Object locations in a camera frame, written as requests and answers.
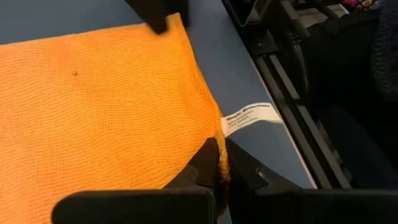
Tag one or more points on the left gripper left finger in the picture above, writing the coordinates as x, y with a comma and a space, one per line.
140, 207

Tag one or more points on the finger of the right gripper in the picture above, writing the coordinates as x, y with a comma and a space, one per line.
152, 12
183, 9

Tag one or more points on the orange microfibre towel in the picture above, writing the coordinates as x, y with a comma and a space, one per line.
93, 109

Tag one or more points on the blue-grey table mat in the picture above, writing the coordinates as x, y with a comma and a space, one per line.
224, 62

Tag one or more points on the black white-rimmed device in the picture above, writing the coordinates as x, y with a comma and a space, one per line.
242, 9

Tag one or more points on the black table frame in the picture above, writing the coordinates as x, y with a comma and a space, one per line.
280, 93

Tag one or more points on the person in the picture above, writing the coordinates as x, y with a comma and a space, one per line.
357, 93

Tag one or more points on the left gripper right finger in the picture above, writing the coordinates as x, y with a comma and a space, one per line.
295, 207

